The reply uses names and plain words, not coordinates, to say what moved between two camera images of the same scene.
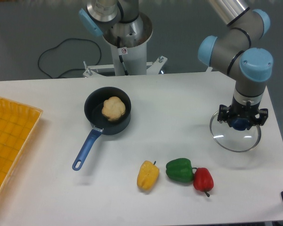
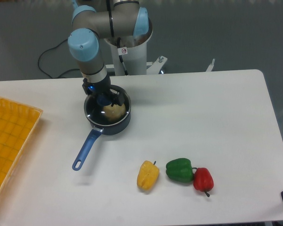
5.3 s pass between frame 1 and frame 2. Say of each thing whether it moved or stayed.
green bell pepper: stayed
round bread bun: stayed
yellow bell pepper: stayed
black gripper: moved
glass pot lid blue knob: moved
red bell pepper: stayed
